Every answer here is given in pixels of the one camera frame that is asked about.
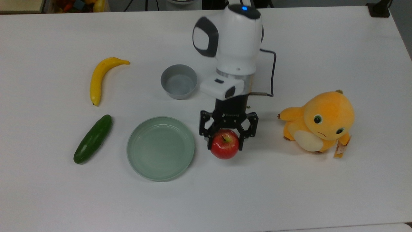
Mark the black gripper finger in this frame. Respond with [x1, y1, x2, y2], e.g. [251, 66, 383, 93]
[199, 110, 221, 150]
[236, 112, 259, 151]

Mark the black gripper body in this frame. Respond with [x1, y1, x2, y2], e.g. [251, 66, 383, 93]
[212, 93, 249, 131]

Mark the red apple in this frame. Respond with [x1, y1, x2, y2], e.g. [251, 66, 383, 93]
[210, 129, 240, 160]

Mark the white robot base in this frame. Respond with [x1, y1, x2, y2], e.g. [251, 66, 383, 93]
[165, 0, 202, 11]

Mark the grey bowl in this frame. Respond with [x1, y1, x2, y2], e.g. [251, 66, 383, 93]
[161, 64, 198, 100]

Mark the pale green plate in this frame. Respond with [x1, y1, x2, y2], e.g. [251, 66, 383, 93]
[126, 116, 196, 182]

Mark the orange plush toy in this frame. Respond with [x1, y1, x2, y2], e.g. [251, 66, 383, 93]
[277, 90, 355, 159]

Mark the green cucumber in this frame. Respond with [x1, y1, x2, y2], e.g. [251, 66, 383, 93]
[73, 114, 113, 165]

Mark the yellow banana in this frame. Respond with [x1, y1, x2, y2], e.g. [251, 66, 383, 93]
[90, 57, 131, 107]

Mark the black table clamp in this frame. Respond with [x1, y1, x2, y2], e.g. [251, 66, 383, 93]
[366, 0, 391, 18]

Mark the box of colourful toys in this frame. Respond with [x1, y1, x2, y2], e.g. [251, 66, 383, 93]
[48, 0, 109, 14]

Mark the wooden board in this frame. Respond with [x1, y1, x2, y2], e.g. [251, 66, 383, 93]
[0, 0, 45, 14]

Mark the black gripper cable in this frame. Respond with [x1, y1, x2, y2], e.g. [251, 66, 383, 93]
[248, 48, 277, 97]

